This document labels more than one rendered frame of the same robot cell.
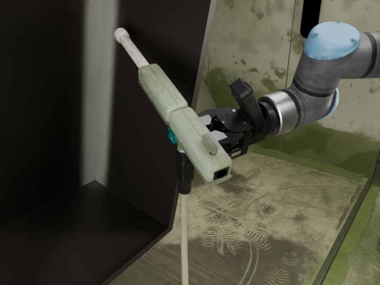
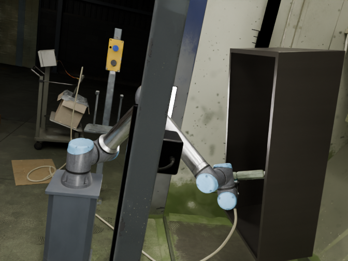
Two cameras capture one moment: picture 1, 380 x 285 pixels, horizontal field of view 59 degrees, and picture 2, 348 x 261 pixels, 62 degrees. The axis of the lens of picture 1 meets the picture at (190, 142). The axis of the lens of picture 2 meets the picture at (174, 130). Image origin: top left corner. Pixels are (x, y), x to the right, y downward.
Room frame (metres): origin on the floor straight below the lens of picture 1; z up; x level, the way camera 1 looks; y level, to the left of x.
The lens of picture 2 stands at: (1.36, -1.46, 1.54)
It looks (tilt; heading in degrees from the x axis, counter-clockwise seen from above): 15 degrees down; 132
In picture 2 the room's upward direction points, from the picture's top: 11 degrees clockwise
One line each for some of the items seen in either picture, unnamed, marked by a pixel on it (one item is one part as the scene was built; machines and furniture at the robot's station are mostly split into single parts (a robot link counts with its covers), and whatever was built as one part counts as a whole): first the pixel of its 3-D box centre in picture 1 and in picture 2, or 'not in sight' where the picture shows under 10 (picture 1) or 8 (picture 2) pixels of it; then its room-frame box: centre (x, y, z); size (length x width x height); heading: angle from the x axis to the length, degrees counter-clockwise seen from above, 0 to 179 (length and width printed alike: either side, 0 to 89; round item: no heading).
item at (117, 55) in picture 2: not in sight; (114, 55); (-0.76, 0.01, 1.42); 0.12 x 0.06 x 0.26; 53
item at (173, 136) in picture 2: not in sight; (156, 149); (0.98, -1.08, 1.35); 0.09 x 0.07 x 0.07; 53
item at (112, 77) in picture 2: not in sight; (105, 121); (-0.81, 0.04, 0.82); 0.06 x 0.06 x 1.64; 53
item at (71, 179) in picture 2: not in sight; (77, 174); (-0.16, -0.57, 0.69); 0.19 x 0.19 x 0.10
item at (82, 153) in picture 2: not in sight; (81, 154); (-0.16, -0.56, 0.83); 0.17 x 0.15 x 0.18; 98
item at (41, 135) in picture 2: not in sight; (60, 100); (-2.33, 0.33, 0.64); 0.73 x 0.50 x 1.27; 64
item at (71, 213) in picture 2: not in sight; (71, 225); (-0.16, -0.57, 0.32); 0.31 x 0.31 x 0.64; 53
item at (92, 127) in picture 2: not in sight; (107, 111); (-0.68, -0.05, 0.95); 0.26 x 0.15 x 0.32; 53
